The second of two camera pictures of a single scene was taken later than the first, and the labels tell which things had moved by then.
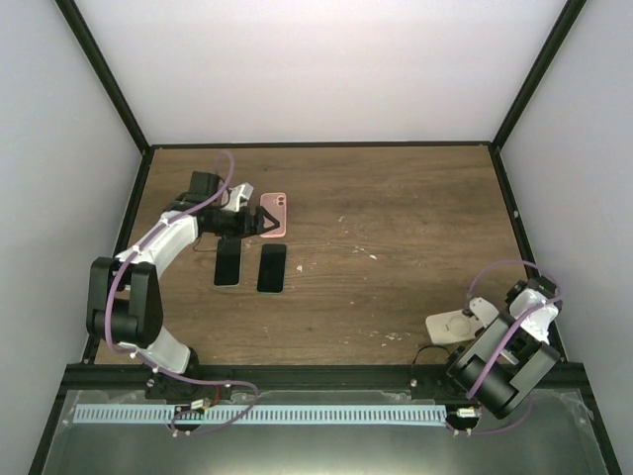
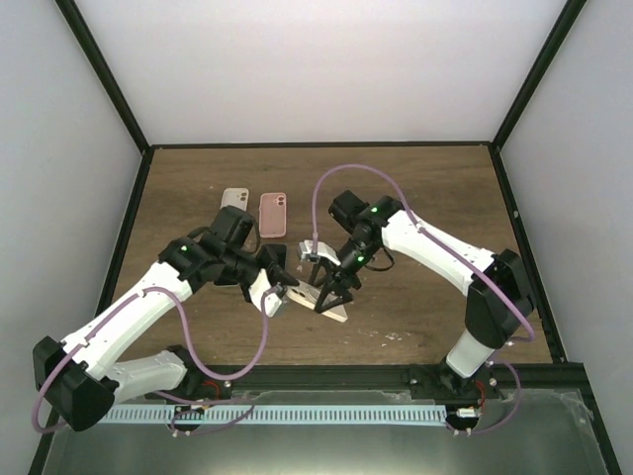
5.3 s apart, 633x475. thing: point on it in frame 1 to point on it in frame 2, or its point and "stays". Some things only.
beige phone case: (451, 327) to (309, 295)
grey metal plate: (547, 434) stays
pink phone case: (276, 204) stays
